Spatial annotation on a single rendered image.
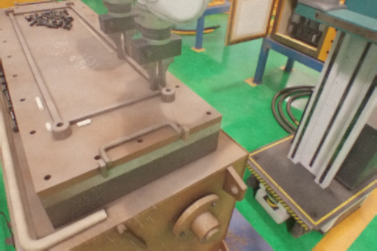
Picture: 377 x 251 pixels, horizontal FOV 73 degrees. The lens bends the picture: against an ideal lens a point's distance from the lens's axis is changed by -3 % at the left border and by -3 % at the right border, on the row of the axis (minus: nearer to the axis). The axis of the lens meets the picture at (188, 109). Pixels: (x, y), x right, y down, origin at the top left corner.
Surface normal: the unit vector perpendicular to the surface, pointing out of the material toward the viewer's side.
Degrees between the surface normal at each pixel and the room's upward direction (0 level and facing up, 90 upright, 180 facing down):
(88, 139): 0
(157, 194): 0
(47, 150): 0
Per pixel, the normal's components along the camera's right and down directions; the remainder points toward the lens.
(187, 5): 0.14, 0.65
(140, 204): 0.06, -0.80
